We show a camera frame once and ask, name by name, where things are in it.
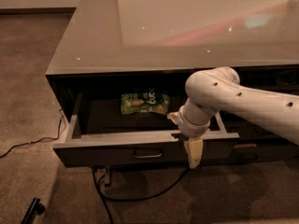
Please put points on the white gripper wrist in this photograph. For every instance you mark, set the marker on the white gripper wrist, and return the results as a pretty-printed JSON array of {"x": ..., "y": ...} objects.
[{"x": 193, "y": 129}]

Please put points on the black metal bar object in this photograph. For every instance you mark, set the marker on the black metal bar object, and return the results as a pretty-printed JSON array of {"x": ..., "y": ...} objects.
[{"x": 36, "y": 208}]

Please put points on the dark drawer cabinet glass top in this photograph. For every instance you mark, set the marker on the dark drawer cabinet glass top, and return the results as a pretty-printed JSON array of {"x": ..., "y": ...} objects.
[{"x": 113, "y": 47}]

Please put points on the green snack bag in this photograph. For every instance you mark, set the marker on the green snack bag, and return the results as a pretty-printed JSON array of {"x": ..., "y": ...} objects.
[{"x": 149, "y": 101}]

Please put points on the dark drawer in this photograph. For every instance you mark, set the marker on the dark drawer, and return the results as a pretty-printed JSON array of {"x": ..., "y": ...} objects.
[
  {"x": 246, "y": 153},
  {"x": 100, "y": 136}
]

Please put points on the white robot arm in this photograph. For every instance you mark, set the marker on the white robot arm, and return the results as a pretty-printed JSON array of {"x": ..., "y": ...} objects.
[{"x": 211, "y": 91}]

